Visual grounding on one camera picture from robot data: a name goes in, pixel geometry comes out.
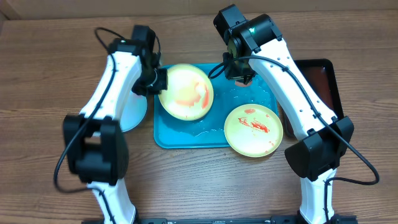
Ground orange green sponge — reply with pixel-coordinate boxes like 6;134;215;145
234;80;252;88

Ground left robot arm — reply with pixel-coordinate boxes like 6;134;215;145
53;25;167;223

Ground yellow-green plate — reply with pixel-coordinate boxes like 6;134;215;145
224;104;283;157
159;63;214;121

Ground light blue plate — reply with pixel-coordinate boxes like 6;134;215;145
120;92;147;133

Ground black rectangular tray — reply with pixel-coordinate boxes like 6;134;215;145
281;58;345;138

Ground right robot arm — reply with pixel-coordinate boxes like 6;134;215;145
213;4;356;223

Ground teal plastic tray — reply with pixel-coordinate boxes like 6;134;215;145
154;75;278;149

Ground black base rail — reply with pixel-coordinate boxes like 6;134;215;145
81;215;358;224

